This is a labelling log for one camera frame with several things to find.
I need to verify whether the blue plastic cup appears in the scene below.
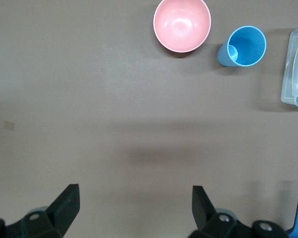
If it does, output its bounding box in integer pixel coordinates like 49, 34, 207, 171
217, 25, 267, 67

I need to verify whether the pink bowl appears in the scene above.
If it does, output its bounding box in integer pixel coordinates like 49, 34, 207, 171
152, 0, 212, 53

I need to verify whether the clear plastic food container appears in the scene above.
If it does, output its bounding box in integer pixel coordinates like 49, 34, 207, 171
280, 23, 298, 110

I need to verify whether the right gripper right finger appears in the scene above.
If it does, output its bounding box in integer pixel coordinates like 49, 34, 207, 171
188, 185, 293, 238

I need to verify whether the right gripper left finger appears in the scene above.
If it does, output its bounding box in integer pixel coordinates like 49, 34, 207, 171
0, 183, 80, 238

